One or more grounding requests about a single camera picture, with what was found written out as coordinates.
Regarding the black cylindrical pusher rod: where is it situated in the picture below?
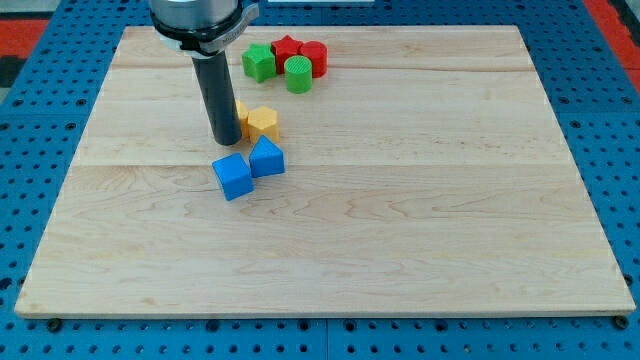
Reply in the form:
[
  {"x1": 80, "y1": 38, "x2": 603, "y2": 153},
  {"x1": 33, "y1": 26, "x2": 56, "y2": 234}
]
[{"x1": 192, "y1": 51, "x2": 242, "y2": 146}]

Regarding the green star block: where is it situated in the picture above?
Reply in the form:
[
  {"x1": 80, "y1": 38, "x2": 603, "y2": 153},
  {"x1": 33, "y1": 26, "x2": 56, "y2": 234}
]
[{"x1": 242, "y1": 43, "x2": 277, "y2": 83}]

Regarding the red star block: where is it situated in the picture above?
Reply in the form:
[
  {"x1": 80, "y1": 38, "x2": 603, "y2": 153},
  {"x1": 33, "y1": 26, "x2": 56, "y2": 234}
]
[{"x1": 271, "y1": 35, "x2": 303, "y2": 75}]

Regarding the yellow block behind rod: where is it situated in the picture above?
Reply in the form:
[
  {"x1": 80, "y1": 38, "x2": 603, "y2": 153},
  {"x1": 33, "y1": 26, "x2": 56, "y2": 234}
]
[{"x1": 235, "y1": 100, "x2": 249, "y2": 138}]

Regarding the yellow hexagon block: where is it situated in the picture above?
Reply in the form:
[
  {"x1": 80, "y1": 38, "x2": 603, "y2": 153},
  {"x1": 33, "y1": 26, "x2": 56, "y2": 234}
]
[{"x1": 248, "y1": 106, "x2": 280, "y2": 144}]

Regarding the green cylinder block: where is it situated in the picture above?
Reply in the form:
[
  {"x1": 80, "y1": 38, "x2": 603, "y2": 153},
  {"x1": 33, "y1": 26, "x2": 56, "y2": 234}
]
[{"x1": 284, "y1": 55, "x2": 312, "y2": 94}]

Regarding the blue triangular prism block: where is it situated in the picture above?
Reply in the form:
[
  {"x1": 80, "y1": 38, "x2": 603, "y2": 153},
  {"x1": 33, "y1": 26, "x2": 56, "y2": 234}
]
[{"x1": 249, "y1": 135, "x2": 285, "y2": 178}]

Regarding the red cylinder block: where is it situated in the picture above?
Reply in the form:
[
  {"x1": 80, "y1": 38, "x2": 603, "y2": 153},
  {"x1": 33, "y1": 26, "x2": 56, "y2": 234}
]
[{"x1": 298, "y1": 41, "x2": 328, "y2": 78}]

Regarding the blue cube block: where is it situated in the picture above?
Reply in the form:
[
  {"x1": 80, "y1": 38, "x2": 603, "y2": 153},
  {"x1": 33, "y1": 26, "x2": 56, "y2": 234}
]
[{"x1": 212, "y1": 153, "x2": 254, "y2": 201}]

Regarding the light wooden board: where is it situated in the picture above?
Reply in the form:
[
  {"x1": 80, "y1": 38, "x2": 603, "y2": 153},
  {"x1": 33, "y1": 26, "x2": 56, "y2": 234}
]
[{"x1": 15, "y1": 25, "x2": 636, "y2": 319}]

